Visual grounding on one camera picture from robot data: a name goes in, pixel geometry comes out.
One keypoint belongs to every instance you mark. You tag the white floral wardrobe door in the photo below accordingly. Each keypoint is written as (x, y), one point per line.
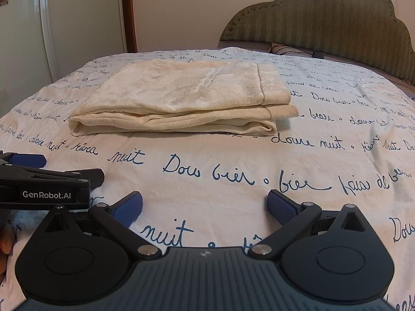
(45, 40)

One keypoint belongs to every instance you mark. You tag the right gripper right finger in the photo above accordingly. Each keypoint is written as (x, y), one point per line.
(296, 222)

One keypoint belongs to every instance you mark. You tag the green upholstered headboard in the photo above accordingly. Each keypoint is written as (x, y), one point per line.
(365, 31)

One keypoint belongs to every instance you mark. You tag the person left hand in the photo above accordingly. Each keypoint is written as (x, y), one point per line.
(6, 245)

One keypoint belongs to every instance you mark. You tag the cream fleece pants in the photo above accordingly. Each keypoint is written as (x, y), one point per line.
(245, 98)

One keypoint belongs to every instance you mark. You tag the white script-print bedspread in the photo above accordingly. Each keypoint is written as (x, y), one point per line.
(352, 142)

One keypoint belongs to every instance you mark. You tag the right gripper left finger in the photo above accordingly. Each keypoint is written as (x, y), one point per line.
(115, 220)

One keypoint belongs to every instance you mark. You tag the striped pillow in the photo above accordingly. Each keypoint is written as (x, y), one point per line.
(282, 49)

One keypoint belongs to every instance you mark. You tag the small black device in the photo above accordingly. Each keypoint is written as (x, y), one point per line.
(318, 55)

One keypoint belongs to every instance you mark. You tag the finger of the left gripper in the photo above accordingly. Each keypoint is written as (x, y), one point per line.
(94, 177)
(26, 160)

